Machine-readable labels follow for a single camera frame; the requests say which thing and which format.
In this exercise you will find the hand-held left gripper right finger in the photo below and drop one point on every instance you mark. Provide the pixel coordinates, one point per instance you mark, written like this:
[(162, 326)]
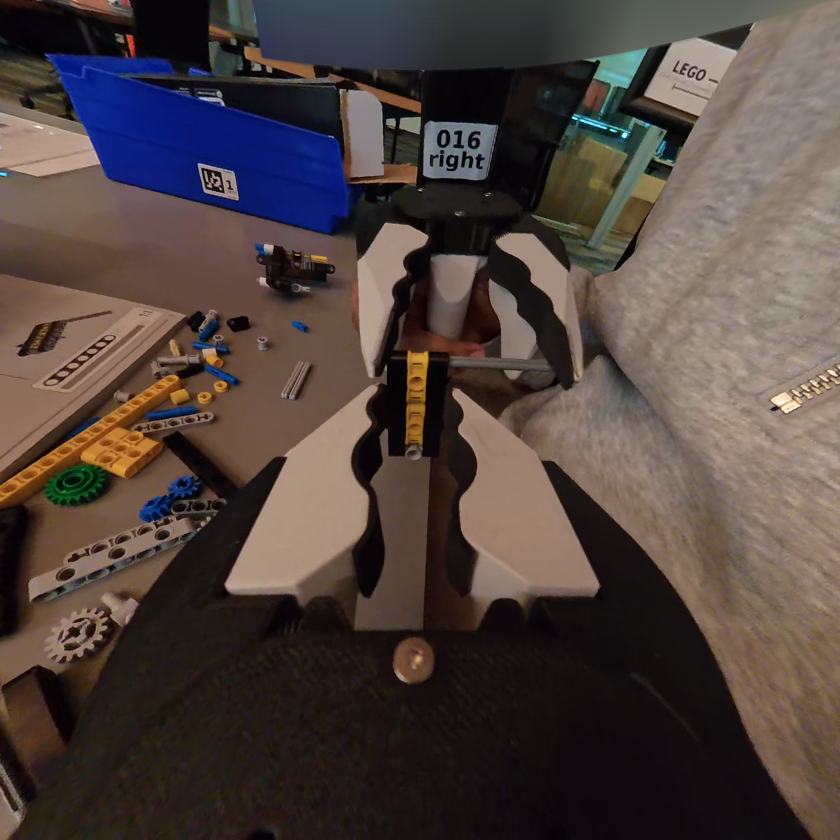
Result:
[(525, 525)]

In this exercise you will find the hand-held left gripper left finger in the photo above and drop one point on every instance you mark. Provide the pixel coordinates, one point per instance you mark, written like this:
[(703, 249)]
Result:
[(308, 525)]

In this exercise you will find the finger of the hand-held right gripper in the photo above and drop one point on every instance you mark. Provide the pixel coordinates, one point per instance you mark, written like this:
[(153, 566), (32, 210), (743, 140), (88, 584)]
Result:
[(558, 289), (380, 282)]

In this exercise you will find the long grey lego axle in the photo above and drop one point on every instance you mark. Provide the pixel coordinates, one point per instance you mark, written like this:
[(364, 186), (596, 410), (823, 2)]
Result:
[(499, 365)]

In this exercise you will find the black and yellow lego assembly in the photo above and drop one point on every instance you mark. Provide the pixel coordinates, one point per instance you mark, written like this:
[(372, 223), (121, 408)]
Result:
[(397, 407)]

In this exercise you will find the person's right forearm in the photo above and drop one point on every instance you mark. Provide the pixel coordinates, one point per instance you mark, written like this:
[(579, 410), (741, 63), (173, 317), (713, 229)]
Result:
[(558, 400)]

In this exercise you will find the small black lego subassembly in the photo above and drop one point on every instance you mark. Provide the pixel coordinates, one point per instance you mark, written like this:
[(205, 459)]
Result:
[(292, 262)]

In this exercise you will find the short grey lego beam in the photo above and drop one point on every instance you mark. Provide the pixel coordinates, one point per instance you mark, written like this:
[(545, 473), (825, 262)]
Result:
[(200, 506)]

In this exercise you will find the black lego beam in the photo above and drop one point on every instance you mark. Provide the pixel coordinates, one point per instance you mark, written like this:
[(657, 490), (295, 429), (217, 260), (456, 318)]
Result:
[(197, 463)]

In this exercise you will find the short grey lego axle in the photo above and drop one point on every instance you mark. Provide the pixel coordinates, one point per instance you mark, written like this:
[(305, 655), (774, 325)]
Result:
[(300, 382), (291, 380)]

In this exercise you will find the blue lego gear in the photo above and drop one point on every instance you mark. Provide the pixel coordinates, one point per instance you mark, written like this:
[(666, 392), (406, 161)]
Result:
[(157, 509), (186, 487)]

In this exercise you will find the black lego connector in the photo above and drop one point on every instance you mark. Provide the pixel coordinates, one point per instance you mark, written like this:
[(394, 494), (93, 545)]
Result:
[(239, 323)]

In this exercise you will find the thin grey lego beam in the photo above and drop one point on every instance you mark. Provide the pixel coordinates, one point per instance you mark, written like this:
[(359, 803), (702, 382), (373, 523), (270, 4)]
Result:
[(174, 423)]

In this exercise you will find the blue lego axle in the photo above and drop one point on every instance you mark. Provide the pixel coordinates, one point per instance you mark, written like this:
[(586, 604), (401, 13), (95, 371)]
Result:
[(170, 413)]

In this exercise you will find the pile of small lego pieces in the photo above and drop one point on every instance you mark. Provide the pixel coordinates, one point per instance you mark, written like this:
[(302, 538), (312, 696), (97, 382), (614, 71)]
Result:
[(197, 354)]

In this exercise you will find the wide yellow lego block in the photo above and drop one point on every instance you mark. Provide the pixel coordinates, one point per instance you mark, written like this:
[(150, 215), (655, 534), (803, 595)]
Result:
[(121, 453)]

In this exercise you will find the pale grey lego connector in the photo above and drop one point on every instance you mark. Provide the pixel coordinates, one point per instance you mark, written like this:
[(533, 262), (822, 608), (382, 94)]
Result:
[(121, 607)]

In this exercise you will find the black lego box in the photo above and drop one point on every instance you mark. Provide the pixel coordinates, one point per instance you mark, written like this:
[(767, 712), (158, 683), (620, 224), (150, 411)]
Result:
[(275, 105)]

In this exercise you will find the long grey lego beam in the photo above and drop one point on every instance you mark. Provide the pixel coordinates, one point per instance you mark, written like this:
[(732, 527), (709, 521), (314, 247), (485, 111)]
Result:
[(98, 564)]

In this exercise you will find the green lego gear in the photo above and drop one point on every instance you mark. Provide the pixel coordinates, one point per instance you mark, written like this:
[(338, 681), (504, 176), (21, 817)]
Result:
[(77, 485)]

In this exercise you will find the long yellow lego beam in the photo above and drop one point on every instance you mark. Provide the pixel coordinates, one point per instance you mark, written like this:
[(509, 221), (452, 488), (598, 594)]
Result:
[(85, 439)]

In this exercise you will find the grey lego gear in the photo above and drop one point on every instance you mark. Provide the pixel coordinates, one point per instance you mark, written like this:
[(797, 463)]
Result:
[(79, 635)]

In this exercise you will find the lego instruction booklet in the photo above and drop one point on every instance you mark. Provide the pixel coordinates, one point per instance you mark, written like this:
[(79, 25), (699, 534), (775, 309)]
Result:
[(65, 367)]

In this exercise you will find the person's right hand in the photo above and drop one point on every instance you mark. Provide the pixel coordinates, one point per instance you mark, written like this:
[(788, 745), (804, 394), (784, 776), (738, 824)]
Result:
[(417, 328)]

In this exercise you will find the stack of cardboard boxes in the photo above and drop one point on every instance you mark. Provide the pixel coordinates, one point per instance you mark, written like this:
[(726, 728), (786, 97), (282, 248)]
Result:
[(590, 184)]

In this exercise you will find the white cardboard box flap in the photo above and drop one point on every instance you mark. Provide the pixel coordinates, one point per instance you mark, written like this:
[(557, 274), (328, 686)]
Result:
[(361, 131)]

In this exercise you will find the grey zip hoodie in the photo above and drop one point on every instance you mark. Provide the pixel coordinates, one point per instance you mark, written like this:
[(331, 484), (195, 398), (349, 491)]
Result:
[(722, 262)]

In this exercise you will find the white sign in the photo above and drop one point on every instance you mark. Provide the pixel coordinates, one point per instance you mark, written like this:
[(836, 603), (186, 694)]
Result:
[(689, 75)]

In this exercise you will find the blue plastic bin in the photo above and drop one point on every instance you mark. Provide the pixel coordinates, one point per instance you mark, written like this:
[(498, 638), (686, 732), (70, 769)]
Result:
[(164, 144)]

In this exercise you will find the black monitor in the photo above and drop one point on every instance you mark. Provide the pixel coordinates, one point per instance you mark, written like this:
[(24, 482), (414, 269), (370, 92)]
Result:
[(170, 33)]

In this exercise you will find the white paper sheet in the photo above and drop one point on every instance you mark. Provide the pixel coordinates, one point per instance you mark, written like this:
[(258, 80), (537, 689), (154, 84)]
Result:
[(39, 154)]

